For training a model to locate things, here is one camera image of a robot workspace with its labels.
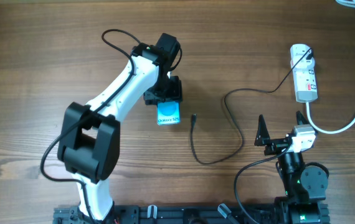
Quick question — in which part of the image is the Galaxy S25 smartphone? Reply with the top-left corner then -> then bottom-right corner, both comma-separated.
157,101 -> 180,126

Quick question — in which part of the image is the black USB charging cable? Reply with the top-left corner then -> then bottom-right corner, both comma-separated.
189,48 -> 315,166

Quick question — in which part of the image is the white power strip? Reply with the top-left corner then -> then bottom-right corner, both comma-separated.
290,44 -> 318,103

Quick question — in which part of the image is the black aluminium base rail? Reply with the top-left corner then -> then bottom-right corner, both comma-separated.
52,203 -> 331,224

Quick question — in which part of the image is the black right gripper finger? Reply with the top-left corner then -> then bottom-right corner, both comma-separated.
296,111 -> 309,125
254,114 -> 271,146

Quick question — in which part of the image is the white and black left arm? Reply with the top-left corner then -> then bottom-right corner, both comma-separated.
54,33 -> 182,223

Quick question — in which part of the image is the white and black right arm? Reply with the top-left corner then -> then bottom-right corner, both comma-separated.
254,111 -> 331,224

